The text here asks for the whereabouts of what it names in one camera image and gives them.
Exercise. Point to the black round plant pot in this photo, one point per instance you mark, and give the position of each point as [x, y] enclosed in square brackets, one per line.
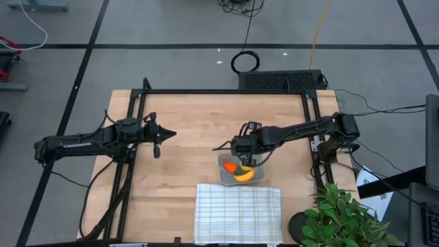
[296, 224]

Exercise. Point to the white plaid kitchen towel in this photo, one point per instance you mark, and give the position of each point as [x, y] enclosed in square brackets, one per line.
[236, 212]

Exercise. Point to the yellow toy banana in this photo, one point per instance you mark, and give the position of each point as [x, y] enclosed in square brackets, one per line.
[244, 177]

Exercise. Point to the grey monitor back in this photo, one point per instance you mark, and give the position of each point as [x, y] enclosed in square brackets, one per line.
[433, 140]

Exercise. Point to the black perforated computer case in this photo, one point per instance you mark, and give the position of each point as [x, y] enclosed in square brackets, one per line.
[281, 79]

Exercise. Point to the white printed paper sheet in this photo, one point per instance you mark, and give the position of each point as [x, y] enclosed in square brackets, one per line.
[375, 197]

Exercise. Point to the black table edge clamp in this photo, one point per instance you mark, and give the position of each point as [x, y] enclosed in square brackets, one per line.
[177, 240]

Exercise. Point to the green leafy plant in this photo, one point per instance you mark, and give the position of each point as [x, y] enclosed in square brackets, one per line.
[343, 216]

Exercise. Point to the grey desk foot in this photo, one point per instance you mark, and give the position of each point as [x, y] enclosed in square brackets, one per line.
[12, 86]
[37, 5]

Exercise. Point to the black aluminium table frame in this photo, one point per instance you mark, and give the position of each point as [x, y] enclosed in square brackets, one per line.
[223, 91]

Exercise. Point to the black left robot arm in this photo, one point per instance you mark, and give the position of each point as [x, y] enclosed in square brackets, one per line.
[75, 145]

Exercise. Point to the black floor bar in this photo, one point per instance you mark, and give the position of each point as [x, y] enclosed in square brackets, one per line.
[391, 182]

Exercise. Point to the black object on floor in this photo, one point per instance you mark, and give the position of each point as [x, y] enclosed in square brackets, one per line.
[3, 120]

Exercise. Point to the orange toy carrot green top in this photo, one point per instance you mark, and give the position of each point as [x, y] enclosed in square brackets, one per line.
[229, 167]

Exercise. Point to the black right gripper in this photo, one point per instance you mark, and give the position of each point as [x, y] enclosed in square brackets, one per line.
[245, 145]

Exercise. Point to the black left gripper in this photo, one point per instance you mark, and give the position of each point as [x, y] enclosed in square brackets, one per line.
[151, 131]

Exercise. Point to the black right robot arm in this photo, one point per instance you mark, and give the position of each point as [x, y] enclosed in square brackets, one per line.
[302, 128]

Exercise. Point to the black keyboard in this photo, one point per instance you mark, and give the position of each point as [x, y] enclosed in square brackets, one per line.
[431, 219]

